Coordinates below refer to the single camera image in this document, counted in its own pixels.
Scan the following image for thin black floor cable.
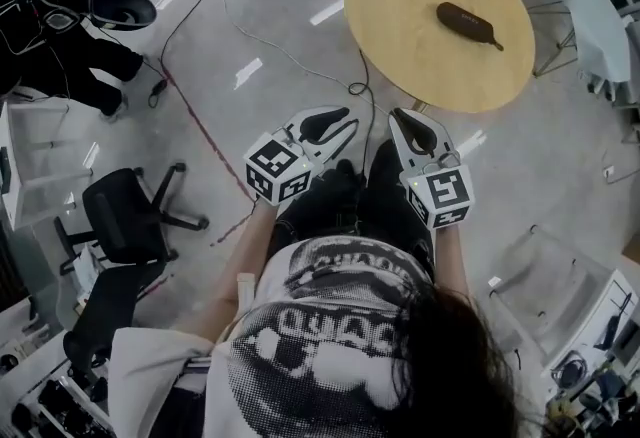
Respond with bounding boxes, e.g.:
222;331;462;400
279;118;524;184
158;0;247;77

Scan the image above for black looped cable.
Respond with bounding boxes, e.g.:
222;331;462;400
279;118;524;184
347;47;377;187

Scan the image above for round wooden table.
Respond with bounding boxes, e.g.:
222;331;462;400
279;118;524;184
342;0;538;115

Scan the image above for white desk with black items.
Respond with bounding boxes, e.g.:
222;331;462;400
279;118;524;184
0;328;117;438

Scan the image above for clear plastic chair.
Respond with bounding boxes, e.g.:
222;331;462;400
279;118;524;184
486;224;617;367

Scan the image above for black round basin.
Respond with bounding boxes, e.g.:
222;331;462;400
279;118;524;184
88;0;158;33

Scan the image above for white side table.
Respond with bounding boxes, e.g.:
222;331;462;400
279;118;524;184
0;99;97;231

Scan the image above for black glasses case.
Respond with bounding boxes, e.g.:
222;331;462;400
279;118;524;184
435;1;506;53

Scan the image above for pale blue chair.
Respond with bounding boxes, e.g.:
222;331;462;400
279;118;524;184
528;0;635;103

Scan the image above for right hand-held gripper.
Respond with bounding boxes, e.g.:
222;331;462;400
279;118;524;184
388;107;475;231

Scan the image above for person's printed white shirt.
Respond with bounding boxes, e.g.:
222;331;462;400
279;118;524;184
107;235;436;438

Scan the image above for person's left forearm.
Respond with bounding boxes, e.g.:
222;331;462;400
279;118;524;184
187;198;277;345

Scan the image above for person's right forearm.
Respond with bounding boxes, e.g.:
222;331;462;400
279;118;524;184
431;221;474;301

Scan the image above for person's black trousers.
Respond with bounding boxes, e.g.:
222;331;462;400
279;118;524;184
269;138;435;277

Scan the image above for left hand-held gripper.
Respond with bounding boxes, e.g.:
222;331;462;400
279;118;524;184
243;105;361;208

